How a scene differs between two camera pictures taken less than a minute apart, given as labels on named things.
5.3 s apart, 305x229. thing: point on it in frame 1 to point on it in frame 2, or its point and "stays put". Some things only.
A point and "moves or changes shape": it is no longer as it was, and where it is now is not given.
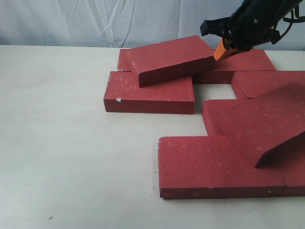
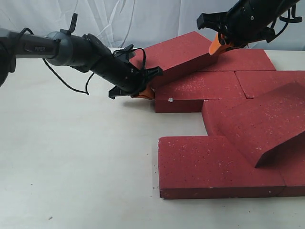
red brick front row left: [201, 167] stays put
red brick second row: [124, 94] moves or changes shape
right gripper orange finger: [220, 50] to [215, 44]
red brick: [163, 62] moves or changes shape
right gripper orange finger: [228, 52] to [221, 48]
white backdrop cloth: [117, 24] stays put
